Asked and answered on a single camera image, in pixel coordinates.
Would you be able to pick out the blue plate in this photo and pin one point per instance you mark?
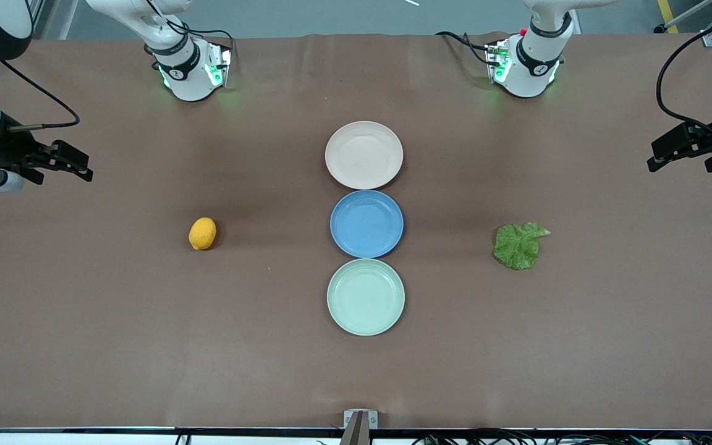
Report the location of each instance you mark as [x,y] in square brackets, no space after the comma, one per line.
[366,224]

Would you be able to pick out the beige plate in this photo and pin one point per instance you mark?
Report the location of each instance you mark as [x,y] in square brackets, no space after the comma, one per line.
[363,154]

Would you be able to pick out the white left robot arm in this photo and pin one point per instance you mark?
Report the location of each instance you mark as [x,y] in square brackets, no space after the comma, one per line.
[532,74]

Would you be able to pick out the white table edge rail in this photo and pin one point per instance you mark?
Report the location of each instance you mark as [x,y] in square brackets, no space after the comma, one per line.
[84,437]

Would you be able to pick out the grey metal bracket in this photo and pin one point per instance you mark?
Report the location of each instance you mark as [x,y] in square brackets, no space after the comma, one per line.
[360,419]

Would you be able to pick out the brown table cover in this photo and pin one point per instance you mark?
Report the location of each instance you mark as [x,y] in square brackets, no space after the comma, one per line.
[146,340]

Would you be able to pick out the thin rod with black foot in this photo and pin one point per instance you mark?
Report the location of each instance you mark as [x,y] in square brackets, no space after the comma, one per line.
[659,28]

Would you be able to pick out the yellow lemon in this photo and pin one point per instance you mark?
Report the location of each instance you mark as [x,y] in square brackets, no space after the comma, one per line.
[202,233]

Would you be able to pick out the pale green plate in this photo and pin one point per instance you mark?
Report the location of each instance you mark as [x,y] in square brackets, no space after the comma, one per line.
[365,298]

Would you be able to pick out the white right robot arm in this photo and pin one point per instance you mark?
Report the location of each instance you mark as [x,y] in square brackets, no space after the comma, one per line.
[186,80]

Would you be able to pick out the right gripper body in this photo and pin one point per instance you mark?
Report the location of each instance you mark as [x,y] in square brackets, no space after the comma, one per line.
[8,152]

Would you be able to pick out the green lettuce leaf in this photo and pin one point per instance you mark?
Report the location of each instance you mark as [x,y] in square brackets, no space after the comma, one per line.
[517,247]

